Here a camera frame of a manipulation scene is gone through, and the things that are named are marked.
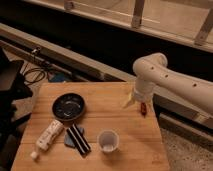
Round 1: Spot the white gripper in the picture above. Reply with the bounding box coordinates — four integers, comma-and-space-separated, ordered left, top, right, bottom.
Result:
123, 79, 155, 108

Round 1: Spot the white ceramic cup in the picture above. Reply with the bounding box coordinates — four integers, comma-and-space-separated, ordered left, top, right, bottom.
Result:
97, 130, 119, 153

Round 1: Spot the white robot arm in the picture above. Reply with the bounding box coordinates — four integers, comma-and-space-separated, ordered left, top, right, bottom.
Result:
124, 53, 213, 115

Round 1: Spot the small red brown object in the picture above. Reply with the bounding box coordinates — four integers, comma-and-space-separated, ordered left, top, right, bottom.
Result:
141, 103, 147, 116

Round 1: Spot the dark round bowl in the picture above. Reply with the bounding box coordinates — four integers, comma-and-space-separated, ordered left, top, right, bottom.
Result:
52, 93, 85, 121

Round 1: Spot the blue flat piece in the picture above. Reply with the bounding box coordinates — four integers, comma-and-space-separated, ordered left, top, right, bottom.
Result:
64, 126, 84, 148

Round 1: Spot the blue object behind table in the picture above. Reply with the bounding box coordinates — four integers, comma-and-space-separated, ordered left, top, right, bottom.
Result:
50, 73, 70, 83

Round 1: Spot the white plastic bottle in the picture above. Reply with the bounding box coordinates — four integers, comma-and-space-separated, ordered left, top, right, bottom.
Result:
30, 120, 64, 160

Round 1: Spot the black equipment at left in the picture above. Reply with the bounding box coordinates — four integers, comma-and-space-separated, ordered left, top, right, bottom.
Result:
0, 47, 33, 171

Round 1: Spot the black cable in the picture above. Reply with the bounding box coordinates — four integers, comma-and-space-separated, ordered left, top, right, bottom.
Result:
21, 59, 54, 85

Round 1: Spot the metal rail frame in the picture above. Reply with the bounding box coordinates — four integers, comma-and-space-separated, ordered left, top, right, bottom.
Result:
0, 23, 213, 131

